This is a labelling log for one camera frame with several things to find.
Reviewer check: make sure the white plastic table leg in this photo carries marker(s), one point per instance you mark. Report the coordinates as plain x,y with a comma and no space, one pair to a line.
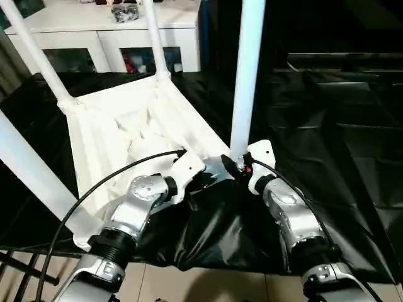
38,53
247,75
38,170
154,38

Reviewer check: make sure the small grey bundle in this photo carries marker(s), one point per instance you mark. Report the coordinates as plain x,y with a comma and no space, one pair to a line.
126,12

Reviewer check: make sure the black work mat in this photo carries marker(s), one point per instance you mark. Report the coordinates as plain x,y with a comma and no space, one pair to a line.
340,157

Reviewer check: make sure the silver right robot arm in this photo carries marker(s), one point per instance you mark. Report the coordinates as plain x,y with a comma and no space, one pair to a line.
296,214

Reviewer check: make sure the white glass-door cabinet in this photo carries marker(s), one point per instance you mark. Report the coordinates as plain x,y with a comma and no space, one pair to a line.
94,34

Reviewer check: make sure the grey window curtain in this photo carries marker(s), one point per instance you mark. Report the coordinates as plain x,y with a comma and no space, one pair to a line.
12,63

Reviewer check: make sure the small red bottle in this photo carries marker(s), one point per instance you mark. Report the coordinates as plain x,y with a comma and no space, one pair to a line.
128,63

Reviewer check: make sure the white plastic table top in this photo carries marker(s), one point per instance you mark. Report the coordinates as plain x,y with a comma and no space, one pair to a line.
126,126

